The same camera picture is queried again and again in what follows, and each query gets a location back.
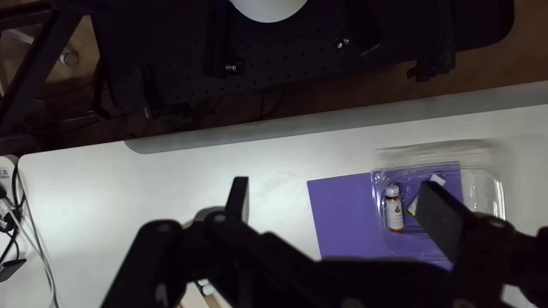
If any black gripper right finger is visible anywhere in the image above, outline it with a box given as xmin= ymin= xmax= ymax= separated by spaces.
xmin=415 ymin=180 xmax=478 ymax=271

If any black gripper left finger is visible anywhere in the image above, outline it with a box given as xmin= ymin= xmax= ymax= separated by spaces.
xmin=223 ymin=175 xmax=252 ymax=225

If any clear plastic box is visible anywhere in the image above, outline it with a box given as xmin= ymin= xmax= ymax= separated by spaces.
xmin=370 ymin=139 xmax=509 ymax=237

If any white marker tube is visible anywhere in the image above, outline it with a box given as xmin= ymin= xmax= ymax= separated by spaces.
xmin=406 ymin=173 xmax=449 ymax=218
xmin=382 ymin=182 xmax=408 ymax=233

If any wooden block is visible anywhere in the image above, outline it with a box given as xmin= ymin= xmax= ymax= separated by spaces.
xmin=194 ymin=278 xmax=223 ymax=308

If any purple mat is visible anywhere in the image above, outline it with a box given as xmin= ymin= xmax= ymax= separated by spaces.
xmin=307 ymin=162 xmax=466 ymax=271

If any black cable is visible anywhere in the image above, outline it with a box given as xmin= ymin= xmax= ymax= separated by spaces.
xmin=0 ymin=194 xmax=28 ymax=283

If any black metal frame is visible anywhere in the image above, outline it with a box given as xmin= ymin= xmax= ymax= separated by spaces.
xmin=0 ymin=0 xmax=88 ymax=151

